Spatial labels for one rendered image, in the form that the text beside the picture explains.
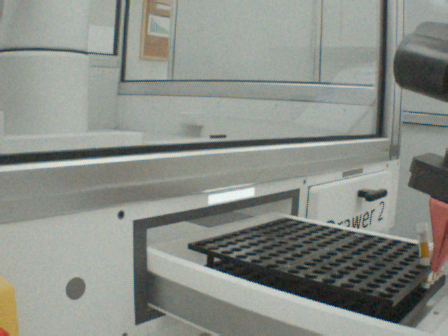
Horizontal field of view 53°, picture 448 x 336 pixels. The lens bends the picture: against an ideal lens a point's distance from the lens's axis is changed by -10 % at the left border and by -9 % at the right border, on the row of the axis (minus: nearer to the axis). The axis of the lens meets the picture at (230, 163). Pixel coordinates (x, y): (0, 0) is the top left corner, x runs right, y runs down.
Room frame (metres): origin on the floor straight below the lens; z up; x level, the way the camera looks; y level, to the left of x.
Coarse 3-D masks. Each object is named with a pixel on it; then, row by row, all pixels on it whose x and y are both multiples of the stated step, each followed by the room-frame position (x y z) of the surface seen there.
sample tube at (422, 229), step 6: (426, 222) 0.44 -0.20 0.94; (420, 228) 0.44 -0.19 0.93; (426, 228) 0.44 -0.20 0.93; (420, 234) 0.44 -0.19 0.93; (426, 234) 0.44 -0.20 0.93; (420, 240) 0.44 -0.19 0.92; (426, 240) 0.44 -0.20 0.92; (420, 246) 0.44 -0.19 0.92; (426, 246) 0.43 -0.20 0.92; (420, 252) 0.43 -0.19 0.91; (426, 252) 0.43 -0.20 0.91; (420, 258) 0.43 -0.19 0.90; (426, 258) 0.43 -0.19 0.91; (426, 264) 0.43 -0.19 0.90
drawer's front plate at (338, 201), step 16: (368, 176) 0.82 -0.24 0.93; (384, 176) 0.87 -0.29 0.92; (320, 192) 0.68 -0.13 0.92; (336, 192) 0.72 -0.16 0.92; (352, 192) 0.76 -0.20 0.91; (320, 208) 0.68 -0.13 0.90; (336, 208) 0.72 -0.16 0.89; (352, 208) 0.77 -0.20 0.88; (368, 208) 0.82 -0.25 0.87; (384, 208) 0.88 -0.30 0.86; (336, 224) 0.73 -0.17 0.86; (352, 224) 0.77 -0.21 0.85; (368, 224) 0.83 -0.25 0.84; (384, 224) 0.89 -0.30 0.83
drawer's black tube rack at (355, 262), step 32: (288, 224) 0.58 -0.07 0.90; (320, 224) 0.58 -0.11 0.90; (224, 256) 0.45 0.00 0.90; (256, 256) 0.45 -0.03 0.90; (288, 256) 0.45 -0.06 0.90; (320, 256) 0.46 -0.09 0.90; (352, 256) 0.45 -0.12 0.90; (384, 256) 0.45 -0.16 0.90; (416, 256) 0.46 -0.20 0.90; (288, 288) 0.42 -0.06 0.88; (320, 288) 0.38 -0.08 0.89; (352, 288) 0.37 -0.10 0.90; (416, 288) 0.44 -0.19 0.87; (384, 320) 0.37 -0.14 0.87
